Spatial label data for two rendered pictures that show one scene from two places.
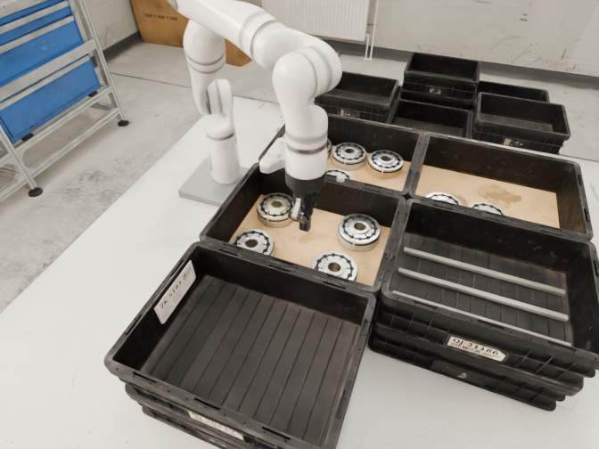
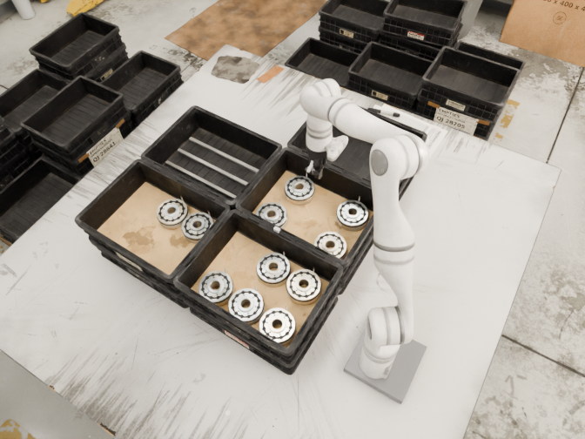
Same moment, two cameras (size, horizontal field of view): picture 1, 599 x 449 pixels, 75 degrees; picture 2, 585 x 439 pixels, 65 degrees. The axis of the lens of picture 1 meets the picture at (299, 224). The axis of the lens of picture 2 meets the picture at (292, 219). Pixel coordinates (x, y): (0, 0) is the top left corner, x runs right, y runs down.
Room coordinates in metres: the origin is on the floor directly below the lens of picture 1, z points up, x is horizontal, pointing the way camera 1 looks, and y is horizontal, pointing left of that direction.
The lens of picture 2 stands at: (1.46, 0.11, 2.10)
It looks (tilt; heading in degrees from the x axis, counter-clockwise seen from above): 57 degrees down; 194
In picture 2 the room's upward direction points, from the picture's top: 3 degrees counter-clockwise
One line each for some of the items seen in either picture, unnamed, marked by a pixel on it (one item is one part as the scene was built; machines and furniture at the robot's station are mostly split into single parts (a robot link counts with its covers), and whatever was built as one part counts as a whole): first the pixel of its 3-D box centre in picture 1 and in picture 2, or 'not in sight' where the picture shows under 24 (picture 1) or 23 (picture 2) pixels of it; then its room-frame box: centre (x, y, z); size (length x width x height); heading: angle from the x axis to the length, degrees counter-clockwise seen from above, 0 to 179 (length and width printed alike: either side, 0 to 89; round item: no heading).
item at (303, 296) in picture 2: not in sight; (303, 284); (0.89, 0.00, 0.86); 0.10 x 0.10 x 0.01
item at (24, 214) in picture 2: not in sight; (42, 209); (0.45, -1.40, 0.26); 0.40 x 0.30 x 0.23; 160
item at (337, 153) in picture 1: (349, 152); (245, 304); (0.99, -0.15, 0.86); 0.10 x 0.10 x 0.01
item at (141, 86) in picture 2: not in sight; (145, 102); (-0.31, -1.13, 0.31); 0.40 x 0.30 x 0.34; 160
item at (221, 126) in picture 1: (217, 110); (385, 332); (1.04, 0.24, 0.97); 0.09 x 0.09 x 0.17; 15
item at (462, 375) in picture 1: (467, 312); not in sight; (0.49, -0.39, 0.76); 0.40 x 0.30 x 0.12; 69
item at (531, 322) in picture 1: (483, 284); (214, 163); (0.49, -0.39, 0.87); 0.40 x 0.30 x 0.11; 69
